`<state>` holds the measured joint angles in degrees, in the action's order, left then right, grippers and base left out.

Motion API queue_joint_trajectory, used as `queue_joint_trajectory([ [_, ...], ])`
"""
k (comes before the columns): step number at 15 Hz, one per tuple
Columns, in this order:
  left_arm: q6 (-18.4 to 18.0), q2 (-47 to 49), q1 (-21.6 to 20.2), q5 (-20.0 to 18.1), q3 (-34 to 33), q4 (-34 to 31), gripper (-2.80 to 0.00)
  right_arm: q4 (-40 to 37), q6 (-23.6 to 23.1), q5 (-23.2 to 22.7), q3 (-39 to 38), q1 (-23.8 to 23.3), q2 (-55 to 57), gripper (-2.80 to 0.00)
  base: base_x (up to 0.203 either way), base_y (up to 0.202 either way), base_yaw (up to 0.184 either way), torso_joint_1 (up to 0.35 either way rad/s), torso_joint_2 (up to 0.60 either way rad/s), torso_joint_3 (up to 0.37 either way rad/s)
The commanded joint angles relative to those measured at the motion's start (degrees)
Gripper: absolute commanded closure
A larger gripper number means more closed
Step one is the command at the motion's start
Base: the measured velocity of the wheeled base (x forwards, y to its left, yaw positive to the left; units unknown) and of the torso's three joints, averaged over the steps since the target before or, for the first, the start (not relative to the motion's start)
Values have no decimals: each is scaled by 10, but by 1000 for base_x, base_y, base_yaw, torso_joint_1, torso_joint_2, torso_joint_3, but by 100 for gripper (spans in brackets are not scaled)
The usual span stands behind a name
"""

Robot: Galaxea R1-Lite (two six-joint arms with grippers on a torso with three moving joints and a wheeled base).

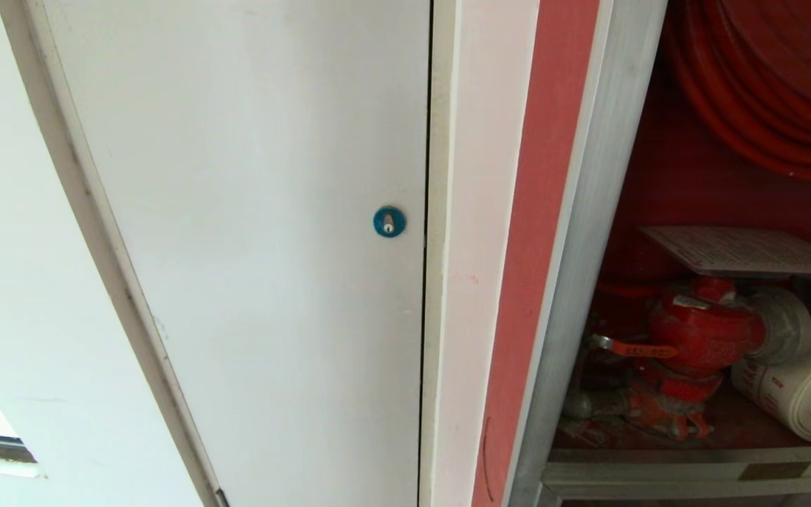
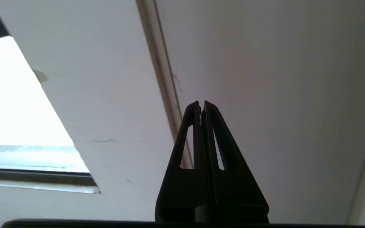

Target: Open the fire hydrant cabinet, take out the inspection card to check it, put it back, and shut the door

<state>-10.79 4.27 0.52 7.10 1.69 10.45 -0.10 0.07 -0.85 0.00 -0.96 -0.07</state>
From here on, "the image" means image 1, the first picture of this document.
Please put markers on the blue round door lock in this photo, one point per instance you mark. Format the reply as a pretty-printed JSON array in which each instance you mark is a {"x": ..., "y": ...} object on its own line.
[{"x": 388, "y": 222}]

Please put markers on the open cabinet door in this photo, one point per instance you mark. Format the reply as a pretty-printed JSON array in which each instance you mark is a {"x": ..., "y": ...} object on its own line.
[{"x": 511, "y": 239}]

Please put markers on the white panel door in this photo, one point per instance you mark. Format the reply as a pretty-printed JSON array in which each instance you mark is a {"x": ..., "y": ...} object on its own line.
[{"x": 250, "y": 232}]

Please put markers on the red fire hydrant cabinet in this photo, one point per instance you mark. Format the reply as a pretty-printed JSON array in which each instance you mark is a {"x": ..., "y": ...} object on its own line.
[{"x": 666, "y": 197}]

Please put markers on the red hydrant valve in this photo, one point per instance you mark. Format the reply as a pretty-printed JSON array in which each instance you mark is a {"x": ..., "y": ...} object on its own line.
[{"x": 694, "y": 338}]

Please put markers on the white inspection card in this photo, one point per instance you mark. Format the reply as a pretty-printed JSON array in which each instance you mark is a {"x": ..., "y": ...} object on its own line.
[{"x": 743, "y": 251}]

